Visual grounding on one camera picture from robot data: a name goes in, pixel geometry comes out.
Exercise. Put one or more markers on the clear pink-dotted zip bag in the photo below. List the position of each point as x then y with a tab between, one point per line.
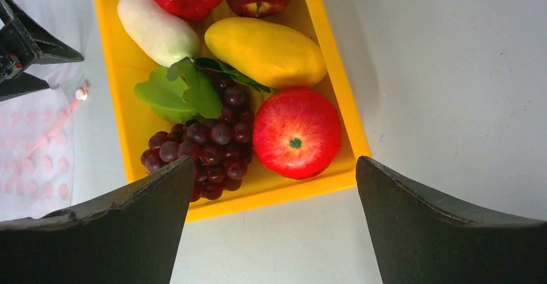
37	146

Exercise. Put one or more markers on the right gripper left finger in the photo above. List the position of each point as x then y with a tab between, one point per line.
128	235

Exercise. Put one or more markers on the white radish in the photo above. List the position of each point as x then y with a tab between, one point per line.
164	37

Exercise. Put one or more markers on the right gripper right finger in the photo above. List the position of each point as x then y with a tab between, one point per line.
422	235

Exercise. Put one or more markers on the yellow plastic tray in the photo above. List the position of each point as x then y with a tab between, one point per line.
127	65

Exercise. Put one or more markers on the bright red apple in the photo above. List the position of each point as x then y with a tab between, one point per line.
297	133

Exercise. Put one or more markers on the green leafy vegetable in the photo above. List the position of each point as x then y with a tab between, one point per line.
186	90

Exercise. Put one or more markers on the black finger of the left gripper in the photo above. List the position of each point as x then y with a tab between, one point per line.
25	43

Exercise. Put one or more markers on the yellow mango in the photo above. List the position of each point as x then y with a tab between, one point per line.
271	54

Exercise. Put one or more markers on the purple grape bunch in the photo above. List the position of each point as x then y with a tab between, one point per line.
220	147

